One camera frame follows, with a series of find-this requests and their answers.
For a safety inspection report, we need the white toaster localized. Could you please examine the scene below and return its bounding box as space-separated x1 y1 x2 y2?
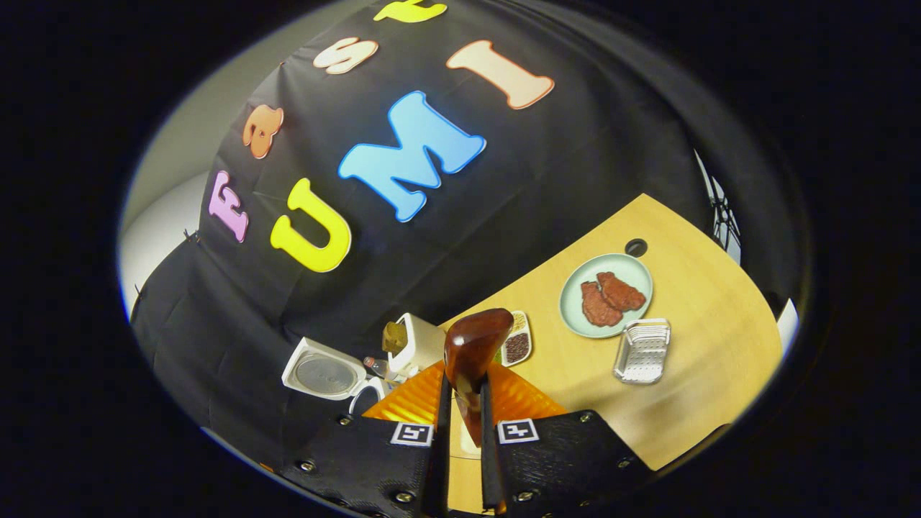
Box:
387 312 448 378

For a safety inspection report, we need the brown meat piece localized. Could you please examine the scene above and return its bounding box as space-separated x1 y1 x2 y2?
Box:
596 271 648 312
580 281 624 328

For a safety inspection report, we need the clear plastic bottle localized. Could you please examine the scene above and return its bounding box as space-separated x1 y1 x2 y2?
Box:
363 356 400 382

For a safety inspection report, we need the brown wooden spoon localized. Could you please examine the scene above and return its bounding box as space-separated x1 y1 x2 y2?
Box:
443 308 515 448

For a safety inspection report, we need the white divided dish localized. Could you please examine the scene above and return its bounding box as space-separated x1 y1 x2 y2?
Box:
496 310 534 368

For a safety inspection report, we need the metal wire chopstick holder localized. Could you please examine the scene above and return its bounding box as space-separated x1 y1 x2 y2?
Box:
612 318 672 385

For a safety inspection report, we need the pale green plate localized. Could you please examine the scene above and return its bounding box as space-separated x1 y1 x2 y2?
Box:
559 253 654 340

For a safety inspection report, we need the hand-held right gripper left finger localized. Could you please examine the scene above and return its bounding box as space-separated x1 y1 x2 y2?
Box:
277 360 453 518

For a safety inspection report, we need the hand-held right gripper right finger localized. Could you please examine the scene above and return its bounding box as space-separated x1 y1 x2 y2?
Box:
477 362 654 518

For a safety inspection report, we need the white rice cooker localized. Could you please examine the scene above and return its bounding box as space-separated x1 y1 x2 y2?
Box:
281 337 395 419

